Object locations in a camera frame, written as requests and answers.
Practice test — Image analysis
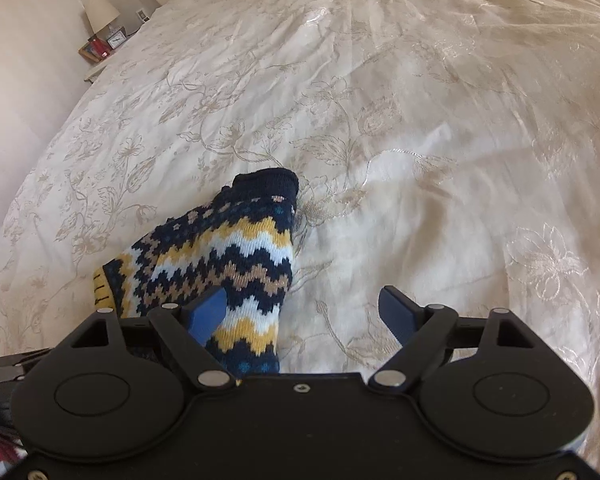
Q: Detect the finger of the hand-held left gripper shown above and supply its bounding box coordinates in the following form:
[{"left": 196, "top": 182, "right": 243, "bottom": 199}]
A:
[{"left": 0, "top": 347, "right": 52, "bottom": 368}]

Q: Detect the cream floral embroidered bedspread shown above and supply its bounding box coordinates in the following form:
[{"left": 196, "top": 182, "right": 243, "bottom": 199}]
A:
[{"left": 0, "top": 0, "right": 600, "bottom": 471}]

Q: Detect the white nightstand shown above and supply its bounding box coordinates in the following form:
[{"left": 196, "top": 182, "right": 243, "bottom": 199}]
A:
[{"left": 84, "top": 57, "right": 112, "bottom": 84}]

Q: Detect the white shade table lamp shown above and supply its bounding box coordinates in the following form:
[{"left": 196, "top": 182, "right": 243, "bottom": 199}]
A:
[{"left": 85, "top": 0, "right": 121, "bottom": 36}]

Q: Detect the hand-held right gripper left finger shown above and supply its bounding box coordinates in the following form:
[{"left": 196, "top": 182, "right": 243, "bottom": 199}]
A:
[{"left": 55, "top": 286, "right": 232, "bottom": 391}]

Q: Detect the navy yellow patterned knit sweater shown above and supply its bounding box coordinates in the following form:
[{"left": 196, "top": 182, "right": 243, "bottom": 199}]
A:
[{"left": 91, "top": 167, "right": 301, "bottom": 381}]

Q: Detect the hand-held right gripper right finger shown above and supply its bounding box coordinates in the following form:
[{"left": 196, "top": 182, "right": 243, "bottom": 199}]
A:
[{"left": 368, "top": 285, "right": 542, "bottom": 393}]

